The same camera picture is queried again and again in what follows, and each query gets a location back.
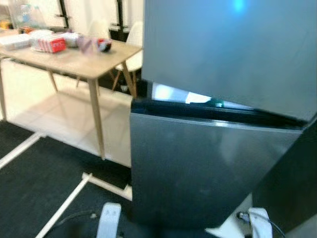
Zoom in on grey fridge compartment door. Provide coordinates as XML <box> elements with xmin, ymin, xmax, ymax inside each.
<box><xmin>130</xmin><ymin>97</ymin><xmax>305</xmax><ymax>230</ymax></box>

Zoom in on grey fridge body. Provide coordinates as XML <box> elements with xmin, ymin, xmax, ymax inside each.
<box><xmin>136</xmin><ymin>79</ymin><xmax>248</xmax><ymax>111</ymax></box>

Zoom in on white floor tape strip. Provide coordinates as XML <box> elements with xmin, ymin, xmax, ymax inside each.
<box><xmin>35</xmin><ymin>174</ymin><xmax>94</xmax><ymax>238</ymax></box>
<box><xmin>82</xmin><ymin>173</ymin><xmax>133</xmax><ymax>200</ymax></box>
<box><xmin>0</xmin><ymin>131</ymin><xmax>46</xmax><ymax>170</ymax></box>

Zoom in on black upright pole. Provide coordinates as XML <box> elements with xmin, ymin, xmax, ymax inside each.
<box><xmin>115</xmin><ymin>0</ymin><xmax>124</xmax><ymax>40</ymax></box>

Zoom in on red and black bowl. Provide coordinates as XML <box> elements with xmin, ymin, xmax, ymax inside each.
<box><xmin>97</xmin><ymin>38</ymin><xmax>112</xmax><ymax>53</ymax></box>

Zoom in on light wooden dining table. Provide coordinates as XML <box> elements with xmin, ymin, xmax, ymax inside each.
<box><xmin>0</xmin><ymin>37</ymin><xmax>143</xmax><ymax>160</ymax></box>

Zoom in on small white bowl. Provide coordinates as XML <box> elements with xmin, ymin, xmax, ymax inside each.
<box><xmin>63</xmin><ymin>32</ymin><xmax>82</xmax><ymax>48</ymax></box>

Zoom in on red white KFC box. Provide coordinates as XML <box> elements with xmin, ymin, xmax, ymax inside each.
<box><xmin>32</xmin><ymin>35</ymin><xmax>66</xmax><ymax>54</ymax></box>

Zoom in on black slanted stand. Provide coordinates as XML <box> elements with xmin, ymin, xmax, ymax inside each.
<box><xmin>57</xmin><ymin>0</ymin><xmax>70</xmax><ymax>30</ymax></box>

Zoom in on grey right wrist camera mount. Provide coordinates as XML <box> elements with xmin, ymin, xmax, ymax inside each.
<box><xmin>248</xmin><ymin>207</ymin><xmax>272</xmax><ymax>238</ymax></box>

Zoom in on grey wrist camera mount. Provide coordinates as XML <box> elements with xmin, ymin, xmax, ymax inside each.
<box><xmin>248</xmin><ymin>207</ymin><xmax>272</xmax><ymax>238</ymax></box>
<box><xmin>97</xmin><ymin>202</ymin><xmax>122</xmax><ymax>238</ymax></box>

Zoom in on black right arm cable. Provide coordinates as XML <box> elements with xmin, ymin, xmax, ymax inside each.
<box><xmin>237</xmin><ymin>211</ymin><xmax>285</xmax><ymax>238</ymax></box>

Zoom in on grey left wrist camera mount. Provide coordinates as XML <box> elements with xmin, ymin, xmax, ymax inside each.
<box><xmin>97</xmin><ymin>202</ymin><xmax>122</xmax><ymax>238</ymax></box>

